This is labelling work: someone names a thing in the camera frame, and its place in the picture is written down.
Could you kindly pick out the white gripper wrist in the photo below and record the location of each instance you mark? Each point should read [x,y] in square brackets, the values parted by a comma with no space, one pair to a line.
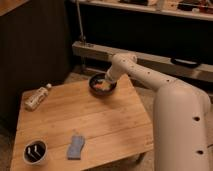
[108,78]

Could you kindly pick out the orange pepper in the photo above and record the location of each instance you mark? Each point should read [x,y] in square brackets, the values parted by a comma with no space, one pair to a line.
[98,86]

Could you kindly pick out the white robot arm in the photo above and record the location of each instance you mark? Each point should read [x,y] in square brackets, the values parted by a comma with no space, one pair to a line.
[179,109]

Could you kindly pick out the black ceramic bowl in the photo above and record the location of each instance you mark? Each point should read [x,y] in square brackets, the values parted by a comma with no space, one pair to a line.
[98,78]

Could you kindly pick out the wooden table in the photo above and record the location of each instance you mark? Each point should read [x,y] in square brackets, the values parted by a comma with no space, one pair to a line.
[115,127]

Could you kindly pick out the blue sponge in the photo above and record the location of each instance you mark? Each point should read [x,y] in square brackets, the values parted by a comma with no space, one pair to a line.
[75,147]

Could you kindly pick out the white plastic bottle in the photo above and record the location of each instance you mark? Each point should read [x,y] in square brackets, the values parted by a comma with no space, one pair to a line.
[37,97]

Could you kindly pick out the metal shelf rack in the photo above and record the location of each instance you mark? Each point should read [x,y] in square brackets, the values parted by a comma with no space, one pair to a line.
[100,29]

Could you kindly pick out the black handle object on shelf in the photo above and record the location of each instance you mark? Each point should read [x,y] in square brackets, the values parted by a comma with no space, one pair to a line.
[184,63]

